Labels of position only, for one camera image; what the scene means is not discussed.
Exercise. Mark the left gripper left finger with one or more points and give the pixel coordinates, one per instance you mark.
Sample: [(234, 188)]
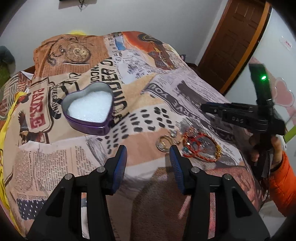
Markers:
[(60, 217)]

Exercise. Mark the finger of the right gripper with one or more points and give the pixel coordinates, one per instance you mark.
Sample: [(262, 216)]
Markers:
[(215, 108)]

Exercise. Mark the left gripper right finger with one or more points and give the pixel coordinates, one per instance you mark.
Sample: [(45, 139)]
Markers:
[(235, 215)]

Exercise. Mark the right hand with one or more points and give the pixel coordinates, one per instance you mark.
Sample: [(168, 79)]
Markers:
[(261, 145)]

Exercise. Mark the small silver earring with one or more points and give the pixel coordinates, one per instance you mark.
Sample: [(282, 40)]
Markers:
[(173, 133)]

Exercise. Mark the brown wooden door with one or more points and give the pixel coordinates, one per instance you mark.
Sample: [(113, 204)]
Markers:
[(233, 41)]

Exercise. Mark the newspaper print bed cover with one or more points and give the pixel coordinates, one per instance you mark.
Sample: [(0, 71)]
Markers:
[(154, 90)]

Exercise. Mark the purple heart-shaped tin box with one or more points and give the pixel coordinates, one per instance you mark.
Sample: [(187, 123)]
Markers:
[(90, 110)]

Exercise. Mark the pink heart wall sticker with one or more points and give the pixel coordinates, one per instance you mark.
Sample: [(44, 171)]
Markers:
[(268, 88)]

